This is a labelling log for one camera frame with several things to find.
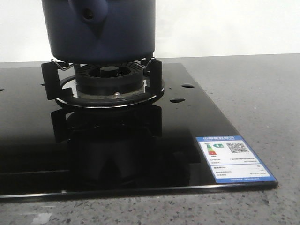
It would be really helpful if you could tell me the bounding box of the dark blue cooking pot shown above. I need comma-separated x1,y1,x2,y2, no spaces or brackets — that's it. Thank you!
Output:
41,0,156,64

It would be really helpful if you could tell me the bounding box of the black pot support grate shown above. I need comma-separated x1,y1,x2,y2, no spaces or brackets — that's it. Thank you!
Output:
41,58,164,109

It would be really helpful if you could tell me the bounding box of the black round gas burner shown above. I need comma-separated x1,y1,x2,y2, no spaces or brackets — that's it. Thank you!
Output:
75,62,143,95

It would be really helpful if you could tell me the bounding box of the blue white energy label sticker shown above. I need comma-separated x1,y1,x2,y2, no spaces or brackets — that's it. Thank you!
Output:
196,135,276,184

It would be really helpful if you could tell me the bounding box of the black glass gas stove top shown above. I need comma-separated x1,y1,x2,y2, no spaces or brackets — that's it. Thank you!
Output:
0,64,278,202

